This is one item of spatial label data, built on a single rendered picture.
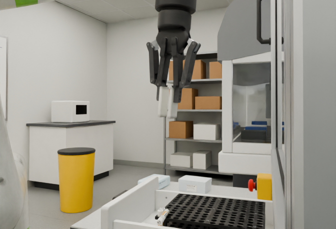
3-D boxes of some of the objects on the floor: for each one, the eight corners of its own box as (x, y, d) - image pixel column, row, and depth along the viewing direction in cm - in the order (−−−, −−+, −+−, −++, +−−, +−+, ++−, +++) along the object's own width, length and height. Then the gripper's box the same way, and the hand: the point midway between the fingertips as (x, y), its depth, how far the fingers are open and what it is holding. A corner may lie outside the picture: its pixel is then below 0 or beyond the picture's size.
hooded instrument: (217, 334, 145) (216, -21, 147) (245, 209, 321) (244, 48, 323) (549, 418, 106) (541, -68, 108) (374, 224, 281) (372, 40, 283)
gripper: (212, 14, 65) (204, 120, 66) (156, 18, 73) (149, 113, 74) (197, 4, 58) (188, 122, 60) (138, 10, 66) (131, 114, 67)
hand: (168, 102), depth 66 cm, fingers closed
